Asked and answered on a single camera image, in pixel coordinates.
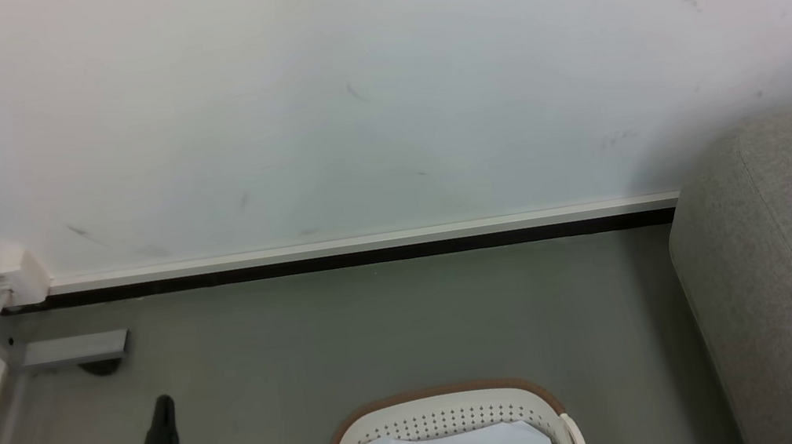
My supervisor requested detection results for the white laundry basket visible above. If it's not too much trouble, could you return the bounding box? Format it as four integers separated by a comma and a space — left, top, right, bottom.
304, 363, 592, 444

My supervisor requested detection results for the black round foot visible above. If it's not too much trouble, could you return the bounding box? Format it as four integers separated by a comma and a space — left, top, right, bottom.
77, 356, 126, 380

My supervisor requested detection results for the white baseboard strip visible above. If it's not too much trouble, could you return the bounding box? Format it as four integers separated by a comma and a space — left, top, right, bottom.
46, 182, 683, 306

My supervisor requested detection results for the grey metal foot bracket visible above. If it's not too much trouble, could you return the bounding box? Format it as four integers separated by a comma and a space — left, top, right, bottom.
18, 327, 133, 373

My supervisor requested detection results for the white wall power adapter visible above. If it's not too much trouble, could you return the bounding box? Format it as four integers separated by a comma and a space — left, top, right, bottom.
0, 240, 54, 311

